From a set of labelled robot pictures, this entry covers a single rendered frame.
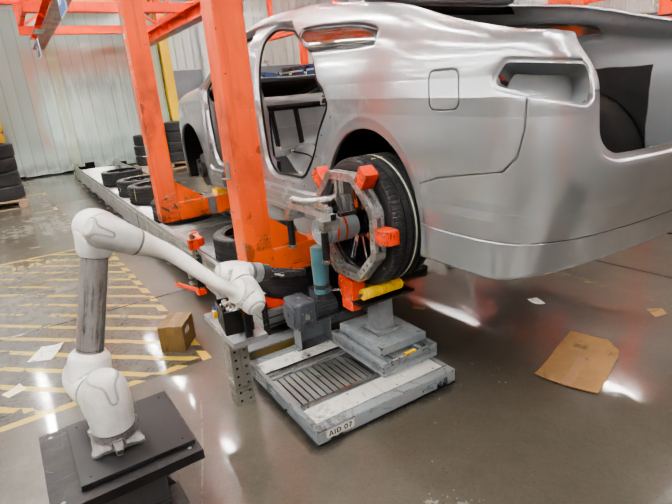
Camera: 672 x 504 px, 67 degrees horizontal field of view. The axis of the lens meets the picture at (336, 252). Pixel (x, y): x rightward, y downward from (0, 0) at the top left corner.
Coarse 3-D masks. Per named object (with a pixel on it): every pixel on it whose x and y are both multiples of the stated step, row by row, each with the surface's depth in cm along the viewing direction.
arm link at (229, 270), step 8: (224, 264) 213; (232, 264) 214; (240, 264) 216; (248, 264) 219; (216, 272) 213; (224, 272) 211; (232, 272) 212; (240, 272) 212; (248, 272) 214; (232, 280) 211
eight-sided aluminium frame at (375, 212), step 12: (324, 180) 260; (348, 180) 240; (324, 192) 266; (360, 192) 234; (372, 192) 236; (372, 204) 236; (372, 216) 230; (384, 216) 233; (372, 228) 233; (372, 240) 236; (336, 252) 275; (372, 252) 237; (384, 252) 238; (336, 264) 270; (348, 264) 269; (372, 264) 240; (348, 276) 261; (360, 276) 251
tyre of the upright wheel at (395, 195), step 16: (352, 160) 249; (368, 160) 244; (400, 160) 248; (384, 176) 235; (384, 192) 233; (400, 192) 234; (384, 208) 235; (400, 208) 232; (416, 208) 236; (400, 224) 232; (400, 240) 234; (400, 256) 238; (416, 256) 247; (384, 272) 247; (400, 272) 250
